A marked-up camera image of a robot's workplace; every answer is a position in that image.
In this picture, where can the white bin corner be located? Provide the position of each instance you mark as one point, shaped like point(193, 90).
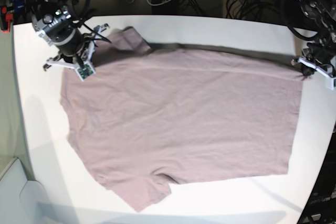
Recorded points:
point(21, 199)

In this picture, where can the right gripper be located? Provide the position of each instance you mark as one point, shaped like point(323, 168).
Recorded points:
point(69, 48)

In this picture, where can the pink t-shirt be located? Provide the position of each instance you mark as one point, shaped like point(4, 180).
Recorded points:
point(151, 118)

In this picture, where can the red and black clamp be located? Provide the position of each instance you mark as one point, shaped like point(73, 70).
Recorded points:
point(6, 18)

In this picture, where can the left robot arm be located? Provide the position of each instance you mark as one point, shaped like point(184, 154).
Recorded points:
point(322, 12)

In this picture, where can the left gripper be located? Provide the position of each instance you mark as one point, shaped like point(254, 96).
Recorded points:
point(319, 54)

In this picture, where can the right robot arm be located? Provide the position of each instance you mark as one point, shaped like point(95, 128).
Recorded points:
point(58, 23)

